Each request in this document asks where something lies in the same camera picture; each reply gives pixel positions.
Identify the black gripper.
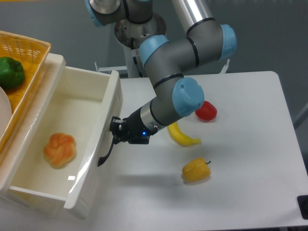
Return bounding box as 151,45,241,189
109,109,158,144

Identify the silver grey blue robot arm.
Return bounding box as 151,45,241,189
86,0,237,144

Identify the white drawer cabinet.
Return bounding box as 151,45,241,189
0,53,66,210

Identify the orange knotted bread roll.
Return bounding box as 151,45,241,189
43,132,76,168

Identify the yellow banana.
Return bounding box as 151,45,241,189
167,122,201,146

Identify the yellow bell pepper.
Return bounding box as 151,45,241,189
182,157,211,183

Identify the red bell pepper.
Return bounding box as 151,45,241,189
195,101,217,121

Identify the white plate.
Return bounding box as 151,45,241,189
0,88,12,136

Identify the yellow woven basket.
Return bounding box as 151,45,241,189
0,31,51,149

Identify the green bell pepper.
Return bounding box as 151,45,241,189
0,56,25,90

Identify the black corner device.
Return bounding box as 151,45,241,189
297,195,308,220

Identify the black cable on pedestal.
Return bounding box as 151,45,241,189
130,38,144,78

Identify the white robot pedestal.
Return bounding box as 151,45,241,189
115,13,167,78

